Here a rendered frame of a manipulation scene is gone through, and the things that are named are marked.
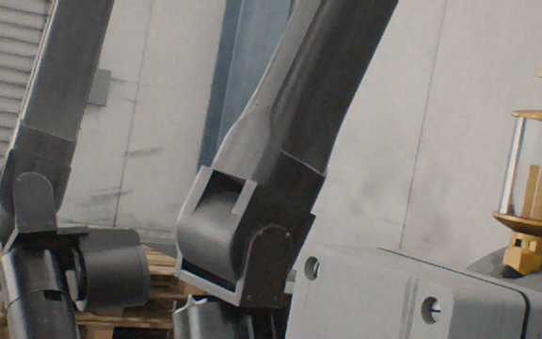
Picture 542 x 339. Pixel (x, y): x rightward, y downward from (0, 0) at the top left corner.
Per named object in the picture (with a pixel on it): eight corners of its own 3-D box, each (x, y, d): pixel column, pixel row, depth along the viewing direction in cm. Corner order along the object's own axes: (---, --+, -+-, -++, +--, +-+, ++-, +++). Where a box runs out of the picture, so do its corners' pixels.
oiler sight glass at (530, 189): (483, 208, 44) (501, 114, 44) (529, 214, 46) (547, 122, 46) (534, 220, 42) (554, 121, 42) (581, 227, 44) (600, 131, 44)
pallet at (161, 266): (-74, 251, 642) (-70, 224, 641) (132, 266, 716) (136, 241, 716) (-6, 290, 570) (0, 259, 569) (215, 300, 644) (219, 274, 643)
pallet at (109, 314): (-67, 279, 646) (-62, 252, 645) (132, 289, 717) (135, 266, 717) (-4, 317, 578) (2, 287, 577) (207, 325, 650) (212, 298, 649)
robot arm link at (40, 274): (-8, 273, 110) (0, 236, 106) (67, 266, 113) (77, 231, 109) (4, 339, 106) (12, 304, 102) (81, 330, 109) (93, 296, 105)
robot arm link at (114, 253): (-7, 206, 113) (9, 172, 106) (113, 199, 118) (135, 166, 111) (8, 330, 110) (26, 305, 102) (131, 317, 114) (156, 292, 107)
